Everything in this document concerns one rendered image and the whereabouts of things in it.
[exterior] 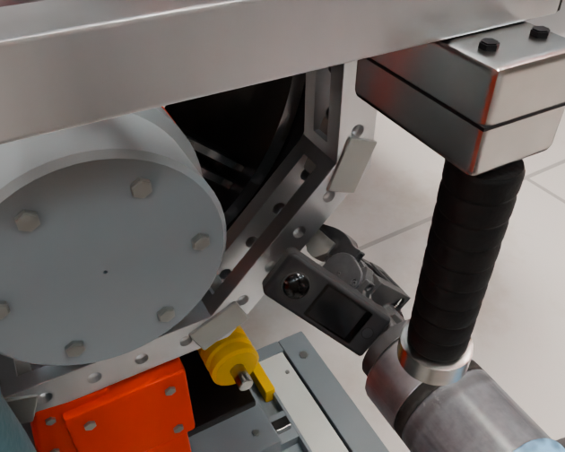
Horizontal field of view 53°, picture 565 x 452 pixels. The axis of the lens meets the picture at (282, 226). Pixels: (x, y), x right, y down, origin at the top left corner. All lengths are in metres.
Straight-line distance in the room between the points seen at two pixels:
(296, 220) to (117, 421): 0.27
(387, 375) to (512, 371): 0.90
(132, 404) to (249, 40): 0.45
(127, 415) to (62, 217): 0.37
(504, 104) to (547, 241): 1.51
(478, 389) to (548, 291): 1.13
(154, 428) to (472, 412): 0.33
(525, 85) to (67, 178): 0.19
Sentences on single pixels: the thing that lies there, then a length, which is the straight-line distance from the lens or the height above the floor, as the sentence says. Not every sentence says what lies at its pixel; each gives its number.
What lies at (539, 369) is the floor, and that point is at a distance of 1.40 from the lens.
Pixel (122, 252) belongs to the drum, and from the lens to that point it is 0.28.
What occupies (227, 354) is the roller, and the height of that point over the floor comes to 0.54.
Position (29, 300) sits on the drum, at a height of 0.85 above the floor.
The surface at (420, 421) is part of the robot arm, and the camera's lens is 0.47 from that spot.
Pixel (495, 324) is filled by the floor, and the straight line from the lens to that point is 1.45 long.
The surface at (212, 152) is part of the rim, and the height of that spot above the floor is 0.73.
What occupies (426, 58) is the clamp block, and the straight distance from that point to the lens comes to 0.26.
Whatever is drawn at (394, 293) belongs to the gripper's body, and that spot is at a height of 0.63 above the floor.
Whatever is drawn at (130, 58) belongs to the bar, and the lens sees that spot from 0.18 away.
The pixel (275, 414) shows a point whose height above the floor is 0.17.
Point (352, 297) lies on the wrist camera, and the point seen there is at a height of 0.67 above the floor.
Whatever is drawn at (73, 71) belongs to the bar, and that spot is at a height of 0.97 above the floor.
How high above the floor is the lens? 1.04
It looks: 40 degrees down
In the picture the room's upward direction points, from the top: straight up
